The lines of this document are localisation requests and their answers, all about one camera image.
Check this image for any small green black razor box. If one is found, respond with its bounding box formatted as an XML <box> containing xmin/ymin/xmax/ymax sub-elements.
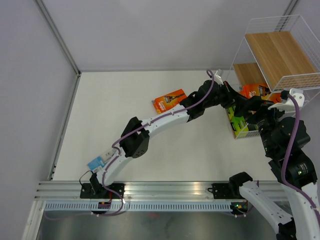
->
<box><xmin>225</xmin><ymin>105</ymin><xmax>236</xmax><ymax>118</ymax></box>

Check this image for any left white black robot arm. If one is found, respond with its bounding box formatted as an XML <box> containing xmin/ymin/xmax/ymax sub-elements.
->
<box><xmin>80</xmin><ymin>69</ymin><xmax>246</xmax><ymax>200</ymax></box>

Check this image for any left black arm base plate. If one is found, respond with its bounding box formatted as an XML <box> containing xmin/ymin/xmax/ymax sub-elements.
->
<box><xmin>79</xmin><ymin>183</ymin><xmax>125</xmax><ymax>199</ymax></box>

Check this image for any aluminium corner post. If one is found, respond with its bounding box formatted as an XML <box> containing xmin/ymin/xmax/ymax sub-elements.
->
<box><xmin>33</xmin><ymin>0</ymin><xmax>81</xmax><ymax>76</ymax></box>

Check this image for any large green black razor box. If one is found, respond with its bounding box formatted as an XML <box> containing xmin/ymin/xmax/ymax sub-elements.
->
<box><xmin>230</xmin><ymin>116</ymin><xmax>258</xmax><ymax>134</ymax></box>

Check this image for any white slotted cable duct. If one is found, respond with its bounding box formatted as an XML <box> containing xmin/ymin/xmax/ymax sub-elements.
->
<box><xmin>43</xmin><ymin>201</ymin><xmax>248</xmax><ymax>213</ymax></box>

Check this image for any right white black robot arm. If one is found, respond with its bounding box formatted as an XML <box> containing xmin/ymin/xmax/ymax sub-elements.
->
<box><xmin>228</xmin><ymin>88</ymin><xmax>320</xmax><ymax>240</ymax></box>

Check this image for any orange fusion5 box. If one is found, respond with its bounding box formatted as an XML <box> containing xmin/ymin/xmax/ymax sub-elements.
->
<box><xmin>151</xmin><ymin>89</ymin><xmax>187</xmax><ymax>114</ymax></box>
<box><xmin>240</xmin><ymin>83</ymin><xmax>281</xmax><ymax>103</ymax></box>

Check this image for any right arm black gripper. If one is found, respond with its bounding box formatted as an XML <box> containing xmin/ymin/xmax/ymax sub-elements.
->
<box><xmin>233</xmin><ymin>94</ymin><xmax>293</xmax><ymax>154</ymax></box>

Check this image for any aluminium front rail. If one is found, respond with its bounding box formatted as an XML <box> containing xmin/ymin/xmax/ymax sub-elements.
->
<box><xmin>34</xmin><ymin>180</ymin><xmax>307</xmax><ymax>202</ymax></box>

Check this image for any clear blue blister razor pack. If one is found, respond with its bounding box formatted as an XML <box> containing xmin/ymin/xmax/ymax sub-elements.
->
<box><xmin>87</xmin><ymin>148</ymin><xmax>116</xmax><ymax>173</ymax></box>

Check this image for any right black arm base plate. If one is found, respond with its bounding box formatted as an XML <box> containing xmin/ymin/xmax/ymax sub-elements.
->
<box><xmin>211</xmin><ymin>183</ymin><xmax>245</xmax><ymax>200</ymax></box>

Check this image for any white wire wooden shelf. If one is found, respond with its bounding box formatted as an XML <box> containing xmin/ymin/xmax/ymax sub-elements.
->
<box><xmin>224</xmin><ymin>14</ymin><xmax>320</xmax><ymax>140</ymax></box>

